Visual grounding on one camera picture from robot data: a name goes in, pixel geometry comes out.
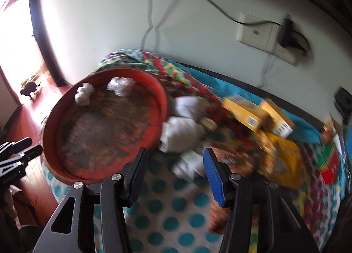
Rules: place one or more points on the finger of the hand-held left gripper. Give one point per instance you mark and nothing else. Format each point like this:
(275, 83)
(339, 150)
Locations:
(30, 154)
(20, 144)

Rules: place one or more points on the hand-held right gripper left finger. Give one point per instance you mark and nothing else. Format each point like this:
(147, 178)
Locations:
(139, 173)

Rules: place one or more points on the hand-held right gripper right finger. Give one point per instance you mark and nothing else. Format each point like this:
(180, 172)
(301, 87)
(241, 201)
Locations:
(213, 176)

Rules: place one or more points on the white paper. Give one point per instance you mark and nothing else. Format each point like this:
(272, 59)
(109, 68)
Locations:
(188, 166)
(121, 86)
(84, 94)
(189, 105)
(178, 133)

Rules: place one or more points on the red round basin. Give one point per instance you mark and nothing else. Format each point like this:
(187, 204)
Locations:
(110, 126)

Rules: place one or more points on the brown snack packet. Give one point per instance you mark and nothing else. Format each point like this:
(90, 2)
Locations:
(239, 159)

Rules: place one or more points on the polka-dot cloth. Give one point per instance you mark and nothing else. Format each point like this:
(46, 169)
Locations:
(170, 209)

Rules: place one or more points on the small round cap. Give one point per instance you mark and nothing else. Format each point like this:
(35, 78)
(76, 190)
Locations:
(208, 123)

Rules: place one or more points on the small black animal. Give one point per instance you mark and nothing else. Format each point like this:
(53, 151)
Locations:
(29, 89)

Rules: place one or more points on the yellow snack packet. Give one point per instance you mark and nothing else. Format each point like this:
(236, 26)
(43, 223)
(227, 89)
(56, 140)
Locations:
(283, 159)

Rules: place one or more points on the yellow cardboard box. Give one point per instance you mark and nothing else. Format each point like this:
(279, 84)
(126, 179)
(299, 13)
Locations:
(277, 121)
(242, 110)

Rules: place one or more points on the red and green box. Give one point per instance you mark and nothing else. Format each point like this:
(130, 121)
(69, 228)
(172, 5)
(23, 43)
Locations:
(328, 165)

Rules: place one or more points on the brown figurine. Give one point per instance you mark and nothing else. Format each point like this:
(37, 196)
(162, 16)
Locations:
(327, 132)

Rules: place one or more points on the black charger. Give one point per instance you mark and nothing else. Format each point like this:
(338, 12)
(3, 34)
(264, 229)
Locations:
(287, 32)

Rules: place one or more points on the white wall socket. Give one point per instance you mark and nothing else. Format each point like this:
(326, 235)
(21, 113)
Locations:
(286, 54)

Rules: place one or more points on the white wall plate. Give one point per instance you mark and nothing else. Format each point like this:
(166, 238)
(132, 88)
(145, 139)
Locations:
(255, 32)

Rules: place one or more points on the black clip mount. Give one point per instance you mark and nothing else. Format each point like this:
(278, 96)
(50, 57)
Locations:
(343, 101)

